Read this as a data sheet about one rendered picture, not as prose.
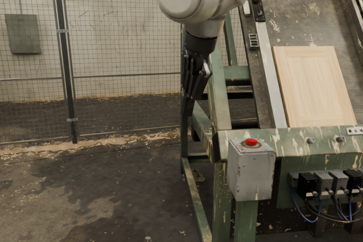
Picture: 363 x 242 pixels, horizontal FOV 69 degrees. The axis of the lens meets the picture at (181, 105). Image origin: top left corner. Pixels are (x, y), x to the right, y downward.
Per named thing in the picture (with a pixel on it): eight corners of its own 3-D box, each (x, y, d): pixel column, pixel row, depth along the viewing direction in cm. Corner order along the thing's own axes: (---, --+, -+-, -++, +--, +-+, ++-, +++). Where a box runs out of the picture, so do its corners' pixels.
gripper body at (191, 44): (224, 39, 59) (215, 75, 64) (207, 26, 66) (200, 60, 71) (195, 39, 56) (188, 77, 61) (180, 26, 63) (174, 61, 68)
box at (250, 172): (236, 204, 85) (239, 153, 80) (226, 184, 96) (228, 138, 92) (271, 201, 86) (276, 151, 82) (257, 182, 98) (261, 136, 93)
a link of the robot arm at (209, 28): (214, 2, 63) (209, 27, 66) (179, 0, 59) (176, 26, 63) (235, 14, 56) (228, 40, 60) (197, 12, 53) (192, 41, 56)
